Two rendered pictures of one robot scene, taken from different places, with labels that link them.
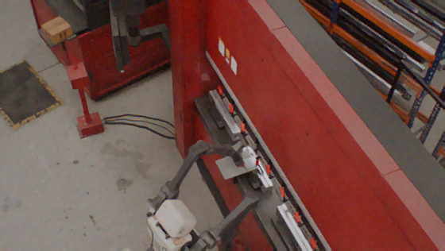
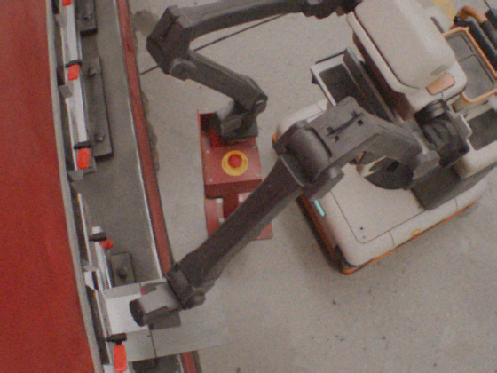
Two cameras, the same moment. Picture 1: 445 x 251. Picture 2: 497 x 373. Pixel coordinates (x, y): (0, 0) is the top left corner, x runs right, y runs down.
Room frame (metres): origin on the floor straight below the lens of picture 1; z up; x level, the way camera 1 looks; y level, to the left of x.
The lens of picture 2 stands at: (2.49, 0.01, 2.44)
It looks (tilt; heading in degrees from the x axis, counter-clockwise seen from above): 73 degrees down; 188
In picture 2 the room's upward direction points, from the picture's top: 4 degrees clockwise
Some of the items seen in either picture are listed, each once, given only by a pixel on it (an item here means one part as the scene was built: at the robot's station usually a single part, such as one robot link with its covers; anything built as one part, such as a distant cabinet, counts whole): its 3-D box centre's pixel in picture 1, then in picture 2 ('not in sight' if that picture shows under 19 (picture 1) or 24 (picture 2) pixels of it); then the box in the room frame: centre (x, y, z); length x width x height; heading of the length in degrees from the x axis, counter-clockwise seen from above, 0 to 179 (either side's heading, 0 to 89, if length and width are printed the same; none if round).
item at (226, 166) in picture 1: (236, 164); (166, 316); (2.40, -0.17, 1.00); 0.26 x 0.18 x 0.01; 115
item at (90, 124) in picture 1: (83, 100); not in sight; (3.55, 1.27, 0.41); 0.25 x 0.20 x 0.83; 115
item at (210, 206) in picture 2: not in sight; (238, 213); (1.88, -0.10, 0.06); 0.25 x 0.20 x 0.12; 108
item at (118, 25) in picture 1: (120, 35); not in sight; (3.33, 0.77, 1.42); 0.45 x 0.12 x 0.36; 12
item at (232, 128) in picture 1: (224, 114); not in sight; (2.96, -0.07, 0.92); 0.50 x 0.06 x 0.10; 25
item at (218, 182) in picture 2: (229, 242); (229, 151); (1.89, -0.13, 0.75); 0.20 x 0.16 x 0.18; 18
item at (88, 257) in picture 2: (268, 155); (65, 232); (2.30, -0.37, 1.25); 0.15 x 0.09 x 0.17; 25
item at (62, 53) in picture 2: (296, 200); (46, 60); (1.93, -0.54, 1.25); 0.15 x 0.09 x 0.17; 25
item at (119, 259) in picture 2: (249, 173); (131, 312); (2.40, -0.27, 0.89); 0.30 x 0.05 x 0.03; 25
